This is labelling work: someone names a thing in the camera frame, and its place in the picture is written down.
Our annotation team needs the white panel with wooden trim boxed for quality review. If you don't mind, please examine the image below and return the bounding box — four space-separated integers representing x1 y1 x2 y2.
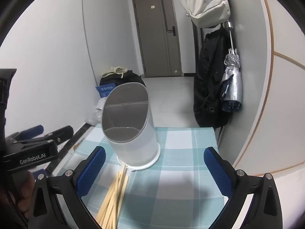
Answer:
232 0 305 179

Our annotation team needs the brown door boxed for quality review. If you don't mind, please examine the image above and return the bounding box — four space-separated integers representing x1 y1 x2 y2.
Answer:
132 0 183 78

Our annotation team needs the beige cloth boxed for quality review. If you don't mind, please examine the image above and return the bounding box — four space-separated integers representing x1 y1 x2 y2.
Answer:
101 66 129 78

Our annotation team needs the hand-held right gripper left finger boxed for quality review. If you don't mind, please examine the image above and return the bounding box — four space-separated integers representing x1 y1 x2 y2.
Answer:
29 145 106 229

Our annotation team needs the person's left hand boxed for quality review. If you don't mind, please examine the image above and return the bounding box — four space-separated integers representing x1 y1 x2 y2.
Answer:
17 172 36 210

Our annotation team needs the blue box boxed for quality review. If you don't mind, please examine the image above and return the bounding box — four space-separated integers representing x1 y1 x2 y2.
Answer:
96 84 117 98

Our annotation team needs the white grey utensil holder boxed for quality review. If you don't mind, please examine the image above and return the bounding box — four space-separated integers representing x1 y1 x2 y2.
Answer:
101 82 161 171

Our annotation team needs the white hanging bag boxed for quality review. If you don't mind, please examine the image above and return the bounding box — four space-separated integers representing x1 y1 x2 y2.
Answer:
180 0 231 28

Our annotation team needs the white plastic bag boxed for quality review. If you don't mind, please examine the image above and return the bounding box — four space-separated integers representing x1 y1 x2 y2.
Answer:
84 98 106 126

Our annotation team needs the teal plaid tablecloth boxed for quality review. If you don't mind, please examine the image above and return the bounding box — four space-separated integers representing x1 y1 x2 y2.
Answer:
51 126 227 229

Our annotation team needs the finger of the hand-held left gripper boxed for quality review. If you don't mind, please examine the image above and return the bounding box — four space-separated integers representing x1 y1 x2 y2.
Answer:
6 125 44 142
39 125 74 146

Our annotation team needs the black hanging coat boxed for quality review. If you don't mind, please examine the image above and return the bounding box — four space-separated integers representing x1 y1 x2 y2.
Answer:
193 27 239 129

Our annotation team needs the pile of wooden chopsticks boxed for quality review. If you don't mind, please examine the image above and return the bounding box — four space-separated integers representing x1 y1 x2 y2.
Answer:
96 164 129 229

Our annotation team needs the black bag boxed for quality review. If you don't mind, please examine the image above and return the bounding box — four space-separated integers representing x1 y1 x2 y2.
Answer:
100 70 146 89

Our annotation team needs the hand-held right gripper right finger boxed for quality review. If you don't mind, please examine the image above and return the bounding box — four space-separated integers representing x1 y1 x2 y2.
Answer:
204 147 284 229

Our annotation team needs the silver folded umbrella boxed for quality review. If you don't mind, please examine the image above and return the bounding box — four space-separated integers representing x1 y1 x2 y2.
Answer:
220 21 243 112

